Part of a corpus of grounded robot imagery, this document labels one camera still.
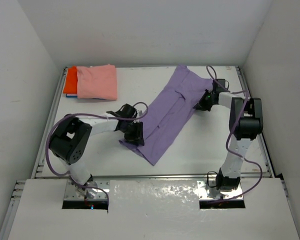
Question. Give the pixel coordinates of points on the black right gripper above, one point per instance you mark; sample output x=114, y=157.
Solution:
x=202, y=104

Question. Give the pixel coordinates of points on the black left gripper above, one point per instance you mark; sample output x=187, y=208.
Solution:
x=134, y=133

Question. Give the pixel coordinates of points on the purple t-shirt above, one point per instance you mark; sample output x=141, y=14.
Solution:
x=169, y=112

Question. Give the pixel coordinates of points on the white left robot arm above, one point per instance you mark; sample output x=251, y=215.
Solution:
x=68, y=138

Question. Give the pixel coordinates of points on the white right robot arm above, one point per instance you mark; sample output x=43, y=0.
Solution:
x=245, y=124

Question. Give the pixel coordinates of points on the folded pink t-shirt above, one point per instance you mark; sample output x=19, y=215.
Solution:
x=97, y=82

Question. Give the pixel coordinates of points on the white foam front cover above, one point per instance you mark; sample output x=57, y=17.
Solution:
x=152, y=210

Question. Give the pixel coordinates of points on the folded orange t-shirt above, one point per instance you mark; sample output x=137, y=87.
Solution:
x=71, y=81

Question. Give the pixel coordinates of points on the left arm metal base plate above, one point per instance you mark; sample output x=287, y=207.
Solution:
x=72, y=193

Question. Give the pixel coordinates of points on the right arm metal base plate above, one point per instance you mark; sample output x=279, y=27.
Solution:
x=206, y=193

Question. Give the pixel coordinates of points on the aluminium front table rail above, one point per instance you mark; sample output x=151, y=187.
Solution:
x=150, y=177

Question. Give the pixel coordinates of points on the aluminium table rail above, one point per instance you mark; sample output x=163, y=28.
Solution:
x=257, y=152
x=150, y=177
x=40, y=158

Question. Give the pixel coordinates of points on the aluminium right table rail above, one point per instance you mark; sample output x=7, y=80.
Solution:
x=257, y=152

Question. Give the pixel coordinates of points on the aluminium left table rail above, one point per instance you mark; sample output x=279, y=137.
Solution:
x=40, y=158

